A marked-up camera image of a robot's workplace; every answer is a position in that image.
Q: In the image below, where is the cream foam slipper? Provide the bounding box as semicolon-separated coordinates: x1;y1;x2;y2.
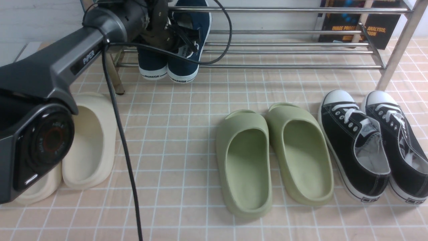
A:
62;92;118;190
15;163;63;205

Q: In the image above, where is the navy canvas shoe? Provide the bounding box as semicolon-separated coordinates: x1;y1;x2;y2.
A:
137;48;167;81
167;12;212;83

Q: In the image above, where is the right cream foam slipper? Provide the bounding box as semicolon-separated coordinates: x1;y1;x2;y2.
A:
62;92;118;190

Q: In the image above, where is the right green foam slipper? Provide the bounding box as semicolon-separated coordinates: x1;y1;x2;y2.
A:
265;102;334;206

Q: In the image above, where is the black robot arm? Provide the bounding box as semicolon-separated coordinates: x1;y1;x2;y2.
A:
0;0;181;204

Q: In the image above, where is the green foam slipper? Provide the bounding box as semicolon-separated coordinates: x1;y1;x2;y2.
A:
265;102;334;206
215;109;273;220

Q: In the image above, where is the right black canvas sneaker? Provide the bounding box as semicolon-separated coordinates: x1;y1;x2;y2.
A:
361;90;428;205

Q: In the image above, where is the left green foam slipper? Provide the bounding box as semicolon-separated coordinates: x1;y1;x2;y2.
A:
215;109;273;220

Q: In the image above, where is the left black canvas sneaker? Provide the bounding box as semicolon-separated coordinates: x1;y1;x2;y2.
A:
318;89;391;203

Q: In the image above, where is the black canvas sneaker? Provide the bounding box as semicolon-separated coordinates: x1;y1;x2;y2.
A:
318;89;391;203
361;90;428;205

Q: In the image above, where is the black image processing book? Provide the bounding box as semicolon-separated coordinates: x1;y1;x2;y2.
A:
315;0;402;50

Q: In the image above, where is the left cream foam slipper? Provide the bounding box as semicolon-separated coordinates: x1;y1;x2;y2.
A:
15;163;63;205

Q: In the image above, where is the metal shoe rack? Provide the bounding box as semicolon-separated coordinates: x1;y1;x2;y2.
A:
80;0;428;95

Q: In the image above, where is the black cable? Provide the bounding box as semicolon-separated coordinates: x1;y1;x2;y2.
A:
82;0;233;241

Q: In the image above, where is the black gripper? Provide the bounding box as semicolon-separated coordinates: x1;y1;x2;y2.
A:
142;0;198;52

